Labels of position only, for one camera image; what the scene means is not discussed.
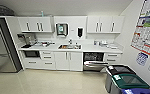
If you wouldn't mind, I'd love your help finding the grey bin blue lid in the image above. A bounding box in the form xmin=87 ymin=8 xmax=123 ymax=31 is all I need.
xmin=122 ymin=87 xmax=150 ymax=94

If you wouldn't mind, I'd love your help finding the wire basket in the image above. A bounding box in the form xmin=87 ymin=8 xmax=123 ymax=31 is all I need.
xmin=0 ymin=4 xmax=16 ymax=17

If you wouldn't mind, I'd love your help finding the black soap dispenser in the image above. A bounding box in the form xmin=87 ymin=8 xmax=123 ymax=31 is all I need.
xmin=77 ymin=27 xmax=85 ymax=39

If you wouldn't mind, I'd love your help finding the wide white drawer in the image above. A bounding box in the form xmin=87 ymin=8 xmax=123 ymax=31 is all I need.
xmin=23 ymin=58 xmax=42 ymax=70

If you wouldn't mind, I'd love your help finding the white two-door sink cabinet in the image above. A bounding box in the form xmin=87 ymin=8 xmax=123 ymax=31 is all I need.
xmin=54 ymin=50 xmax=85 ymax=72

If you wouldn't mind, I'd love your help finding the blue spray bottle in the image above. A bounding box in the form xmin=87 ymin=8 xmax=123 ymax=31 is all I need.
xmin=40 ymin=10 xmax=45 ymax=18

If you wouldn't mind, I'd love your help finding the steel paper towel dispenser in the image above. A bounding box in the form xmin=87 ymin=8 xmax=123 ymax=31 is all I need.
xmin=55 ymin=22 xmax=71 ymax=37

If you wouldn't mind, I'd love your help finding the blue dish soap bottle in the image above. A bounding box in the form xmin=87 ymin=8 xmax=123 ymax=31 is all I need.
xmin=93 ymin=39 xmax=98 ymax=47

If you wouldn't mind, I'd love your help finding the narrow white drawer unit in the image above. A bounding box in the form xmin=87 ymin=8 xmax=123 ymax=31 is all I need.
xmin=103 ymin=51 xmax=123 ymax=66

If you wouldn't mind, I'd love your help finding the built-in black microwave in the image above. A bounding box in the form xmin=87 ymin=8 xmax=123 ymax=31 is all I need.
xmin=22 ymin=49 xmax=42 ymax=60

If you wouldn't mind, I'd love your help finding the black coffee machine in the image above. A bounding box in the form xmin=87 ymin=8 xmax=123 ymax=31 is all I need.
xmin=17 ymin=33 xmax=37 ymax=50

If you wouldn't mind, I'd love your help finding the stainless steel sink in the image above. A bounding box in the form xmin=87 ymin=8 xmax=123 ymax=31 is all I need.
xmin=58 ymin=43 xmax=82 ymax=51

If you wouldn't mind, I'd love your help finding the stainless steel dishwasher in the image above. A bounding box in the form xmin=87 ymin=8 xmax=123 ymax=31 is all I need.
xmin=82 ymin=51 xmax=106 ymax=73

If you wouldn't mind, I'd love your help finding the grey bin black lid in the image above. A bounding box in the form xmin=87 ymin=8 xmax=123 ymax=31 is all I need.
xmin=104 ymin=64 xmax=136 ymax=93

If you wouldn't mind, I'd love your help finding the stack of plates and cutlery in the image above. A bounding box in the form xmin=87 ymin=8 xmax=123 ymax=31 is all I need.
xmin=98 ymin=39 xmax=111 ymax=47

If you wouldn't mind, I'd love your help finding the chrome faucet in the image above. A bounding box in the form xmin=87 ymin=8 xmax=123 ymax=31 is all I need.
xmin=67 ymin=38 xmax=74 ymax=46

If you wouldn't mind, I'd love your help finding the white three-drawer unit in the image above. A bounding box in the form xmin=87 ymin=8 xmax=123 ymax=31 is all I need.
xmin=39 ymin=50 xmax=57 ymax=71

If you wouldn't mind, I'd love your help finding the stainless steel refrigerator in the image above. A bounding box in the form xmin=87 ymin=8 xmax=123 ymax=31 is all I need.
xmin=0 ymin=17 xmax=24 ymax=74

